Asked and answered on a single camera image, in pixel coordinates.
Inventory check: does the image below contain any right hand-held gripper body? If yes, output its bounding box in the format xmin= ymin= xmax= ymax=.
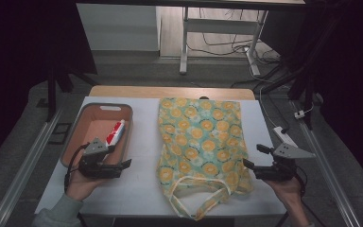
xmin=252 ymin=142 xmax=317 ymax=183

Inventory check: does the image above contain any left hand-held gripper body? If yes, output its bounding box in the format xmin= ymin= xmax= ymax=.
xmin=78 ymin=137 xmax=124 ymax=180

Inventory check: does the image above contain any red and white toothpaste tube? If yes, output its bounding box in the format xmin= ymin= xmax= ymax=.
xmin=106 ymin=118 xmax=127 ymax=147

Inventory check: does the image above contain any pink plastic basket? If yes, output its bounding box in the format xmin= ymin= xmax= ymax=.
xmin=60 ymin=102 xmax=134 ymax=169

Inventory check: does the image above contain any yellow floral fabric bag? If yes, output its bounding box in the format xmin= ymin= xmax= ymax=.
xmin=155 ymin=97 xmax=255 ymax=221

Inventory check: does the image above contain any person's right hand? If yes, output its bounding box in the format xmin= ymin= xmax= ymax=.
xmin=264 ymin=175 xmax=304 ymax=207

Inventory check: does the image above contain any person's left hand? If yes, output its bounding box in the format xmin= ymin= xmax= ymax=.
xmin=65 ymin=169 xmax=108 ymax=202

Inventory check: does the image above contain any white power strip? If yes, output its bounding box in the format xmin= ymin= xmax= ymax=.
xmin=272 ymin=126 xmax=299 ymax=148

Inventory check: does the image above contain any black metal stand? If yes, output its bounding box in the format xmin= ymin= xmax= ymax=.
xmin=259 ymin=60 xmax=318 ymax=131
xmin=44 ymin=60 xmax=99 ymax=123

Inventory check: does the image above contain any wooden table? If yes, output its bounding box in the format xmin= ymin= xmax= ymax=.
xmin=88 ymin=85 xmax=256 ymax=101

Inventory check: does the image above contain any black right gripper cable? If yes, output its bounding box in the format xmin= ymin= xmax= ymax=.
xmin=295 ymin=168 xmax=308 ymax=198

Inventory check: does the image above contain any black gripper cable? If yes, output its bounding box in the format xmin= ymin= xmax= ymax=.
xmin=295 ymin=168 xmax=308 ymax=198
xmin=63 ymin=143 xmax=91 ymax=193

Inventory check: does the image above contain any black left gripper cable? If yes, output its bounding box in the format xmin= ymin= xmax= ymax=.
xmin=63 ymin=143 xmax=91 ymax=193

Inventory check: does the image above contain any white cable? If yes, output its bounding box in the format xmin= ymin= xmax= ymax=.
xmin=249 ymin=64 xmax=280 ymax=129

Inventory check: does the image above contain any aluminium rail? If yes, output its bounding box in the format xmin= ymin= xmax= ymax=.
xmin=0 ymin=107 xmax=64 ymax=227
xmin=291 ymin=100 xmax=363 ymax=227

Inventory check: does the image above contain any tangle of floor cables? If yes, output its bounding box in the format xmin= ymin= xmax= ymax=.
xmin=186 ymin=8 xmax=282 ymax=65

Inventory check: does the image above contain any white metal desk frame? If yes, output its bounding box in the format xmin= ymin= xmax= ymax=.
xmin=179 ymin=7 xmax=269 ymax=77

